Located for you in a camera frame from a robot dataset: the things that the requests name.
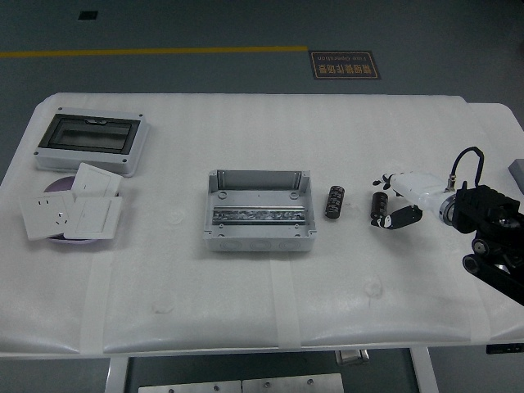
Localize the grey metal base plate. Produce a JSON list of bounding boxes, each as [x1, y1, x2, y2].
[[138, 380, 242, 393], [242, 374, 345, 393]]

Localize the plain black cylindrical battery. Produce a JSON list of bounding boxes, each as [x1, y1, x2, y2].
[[371, 191, 390, 226]]

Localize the brown floor sign sticker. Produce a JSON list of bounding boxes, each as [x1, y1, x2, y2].
[[309, 51, 382, 81]]

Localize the white wall switch panel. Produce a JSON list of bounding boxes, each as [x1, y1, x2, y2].
[[63, 196, 124, 241], [72, 162, 123, 197]]

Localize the white foam mat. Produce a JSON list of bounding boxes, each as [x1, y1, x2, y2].
[[0, 92, 524, 355]]

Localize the silver metal DIN rail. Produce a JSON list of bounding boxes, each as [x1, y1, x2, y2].
[[212, 206, 308, 226]]

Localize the white table leg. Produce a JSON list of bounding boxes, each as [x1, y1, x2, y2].
[[409, 347, 440, 393], [105, 355, 131, 393]]

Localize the round purple plate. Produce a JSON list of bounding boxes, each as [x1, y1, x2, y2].
[[43, 175, 122, 246]]

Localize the white tape strip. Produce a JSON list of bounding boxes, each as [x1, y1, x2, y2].
[[79, 255, 114, 355]]

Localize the open grey junction box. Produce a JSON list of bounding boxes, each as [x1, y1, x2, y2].
[[203, 168, 318, 253]]

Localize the white wall socket panel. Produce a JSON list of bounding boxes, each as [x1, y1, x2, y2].
[[19, 191, 77, 242]]

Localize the grey enclosure with transparent cover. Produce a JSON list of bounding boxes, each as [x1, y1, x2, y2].
[[33, 106, 151, 178]]

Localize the grey block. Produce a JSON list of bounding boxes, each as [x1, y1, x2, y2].
[[507, 158, 524, 185]]

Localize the silver metal bracket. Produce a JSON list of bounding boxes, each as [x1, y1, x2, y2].
[[335, 350, 369, 365]]

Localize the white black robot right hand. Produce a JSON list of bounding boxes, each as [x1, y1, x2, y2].
[[370, 172, 447, 230]]

